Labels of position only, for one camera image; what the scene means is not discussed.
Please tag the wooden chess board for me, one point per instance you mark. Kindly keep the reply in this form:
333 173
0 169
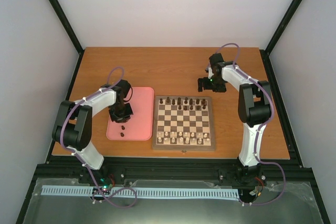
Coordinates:
168 118

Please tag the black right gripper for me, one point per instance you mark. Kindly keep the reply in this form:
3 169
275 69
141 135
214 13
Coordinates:
221 88

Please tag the light blue cable duct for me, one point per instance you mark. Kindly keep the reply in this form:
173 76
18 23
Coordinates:
142 193

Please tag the grey metal base plate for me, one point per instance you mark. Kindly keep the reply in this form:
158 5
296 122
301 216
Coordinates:
292 203

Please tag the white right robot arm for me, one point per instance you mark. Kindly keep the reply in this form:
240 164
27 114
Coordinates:
255 106

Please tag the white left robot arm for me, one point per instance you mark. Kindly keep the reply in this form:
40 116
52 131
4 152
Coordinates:
73 125

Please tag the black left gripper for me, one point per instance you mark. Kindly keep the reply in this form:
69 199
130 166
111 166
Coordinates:
119 119

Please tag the pink plastic tray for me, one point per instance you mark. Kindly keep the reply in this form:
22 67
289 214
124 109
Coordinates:
139 127

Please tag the black aluminium frame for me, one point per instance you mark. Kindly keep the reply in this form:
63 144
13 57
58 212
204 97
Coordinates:
186 169

